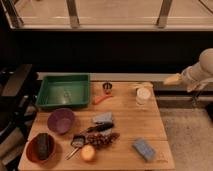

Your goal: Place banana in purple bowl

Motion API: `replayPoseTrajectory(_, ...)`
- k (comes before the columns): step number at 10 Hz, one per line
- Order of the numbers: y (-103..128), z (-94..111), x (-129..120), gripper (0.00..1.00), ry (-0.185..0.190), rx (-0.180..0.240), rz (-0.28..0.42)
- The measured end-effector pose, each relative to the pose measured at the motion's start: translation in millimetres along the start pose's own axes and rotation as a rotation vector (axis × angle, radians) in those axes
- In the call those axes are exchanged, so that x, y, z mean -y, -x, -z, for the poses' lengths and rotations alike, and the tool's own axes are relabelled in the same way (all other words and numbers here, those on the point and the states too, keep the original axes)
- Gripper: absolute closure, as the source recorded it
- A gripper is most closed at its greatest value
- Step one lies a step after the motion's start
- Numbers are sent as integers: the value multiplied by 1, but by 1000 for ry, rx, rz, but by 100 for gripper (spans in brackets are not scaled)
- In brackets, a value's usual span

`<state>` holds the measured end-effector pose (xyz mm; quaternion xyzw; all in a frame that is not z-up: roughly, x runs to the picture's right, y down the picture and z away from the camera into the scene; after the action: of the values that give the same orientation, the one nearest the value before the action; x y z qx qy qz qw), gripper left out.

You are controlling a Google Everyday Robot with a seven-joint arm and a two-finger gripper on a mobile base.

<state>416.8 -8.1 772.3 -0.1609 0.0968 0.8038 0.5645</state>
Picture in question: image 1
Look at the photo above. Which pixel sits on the dark red grapes bunch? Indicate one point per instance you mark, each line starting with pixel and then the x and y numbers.
pixel 100 141

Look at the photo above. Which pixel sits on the metal measuring scoop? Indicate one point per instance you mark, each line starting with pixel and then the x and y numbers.
pixel 77 143

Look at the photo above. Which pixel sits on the green plastic tray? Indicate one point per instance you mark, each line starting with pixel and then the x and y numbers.
pixel 64 91

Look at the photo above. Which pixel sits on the orange apple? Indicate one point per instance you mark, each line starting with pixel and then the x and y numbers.
pixel 88 153

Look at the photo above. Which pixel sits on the black handled knife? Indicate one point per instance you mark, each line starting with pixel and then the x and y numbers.
pixel 101 127

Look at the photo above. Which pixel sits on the orange carrot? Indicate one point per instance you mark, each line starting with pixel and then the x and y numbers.
pixel 99 99

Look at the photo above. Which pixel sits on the dark chair at left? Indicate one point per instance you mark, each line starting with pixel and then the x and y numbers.
pixel 17 93

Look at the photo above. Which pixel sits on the blue sponge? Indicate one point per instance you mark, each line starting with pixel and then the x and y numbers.
pixel 144 149

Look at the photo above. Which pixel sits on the dark rectangular block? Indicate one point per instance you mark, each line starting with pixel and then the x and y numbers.
pixel 43 146

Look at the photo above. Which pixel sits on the purple bowl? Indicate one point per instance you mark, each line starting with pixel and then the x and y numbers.
pixel 61 120

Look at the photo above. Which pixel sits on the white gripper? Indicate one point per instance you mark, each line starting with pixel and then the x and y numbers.
pixel 193 77

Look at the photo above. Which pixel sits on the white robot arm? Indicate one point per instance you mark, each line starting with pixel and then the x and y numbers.
pixel 205 61

